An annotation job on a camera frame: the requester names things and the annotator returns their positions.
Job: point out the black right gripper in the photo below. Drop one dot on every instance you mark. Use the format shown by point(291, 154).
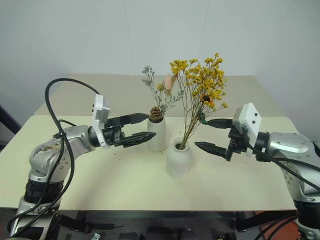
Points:
point(238, 142)

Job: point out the tall white vase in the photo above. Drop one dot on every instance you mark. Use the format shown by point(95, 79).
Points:
point(157, 137)

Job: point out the round white vase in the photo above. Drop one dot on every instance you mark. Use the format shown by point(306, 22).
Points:
point(177, 162)

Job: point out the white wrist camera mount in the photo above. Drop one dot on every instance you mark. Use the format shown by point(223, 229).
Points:
point(98, 117)
point(248, 117)

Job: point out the dark maroon furniture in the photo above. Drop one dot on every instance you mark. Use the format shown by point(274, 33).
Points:
point(7, 125)

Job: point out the yellow dried flower bouquet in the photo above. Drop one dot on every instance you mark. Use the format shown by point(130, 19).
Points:
point(212, 95)

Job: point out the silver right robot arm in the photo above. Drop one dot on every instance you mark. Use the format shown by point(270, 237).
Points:
point(287, 142)

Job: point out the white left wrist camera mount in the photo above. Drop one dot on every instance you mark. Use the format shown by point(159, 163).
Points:
point(98, 117)

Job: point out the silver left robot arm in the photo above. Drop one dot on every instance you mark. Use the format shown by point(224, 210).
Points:
point(75, 136)

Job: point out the black frame under table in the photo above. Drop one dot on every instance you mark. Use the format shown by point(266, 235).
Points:
point(155, 225)

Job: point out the orange object under table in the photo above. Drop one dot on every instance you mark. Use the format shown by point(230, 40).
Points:
point(282, 231)

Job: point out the pine cone flower bouquet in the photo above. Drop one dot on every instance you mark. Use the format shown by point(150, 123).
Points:
point(155, 113)

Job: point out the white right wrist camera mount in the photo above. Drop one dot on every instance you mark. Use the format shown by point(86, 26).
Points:
point(248, 117)

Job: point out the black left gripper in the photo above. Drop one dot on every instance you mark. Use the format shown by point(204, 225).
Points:
point(113, 133)

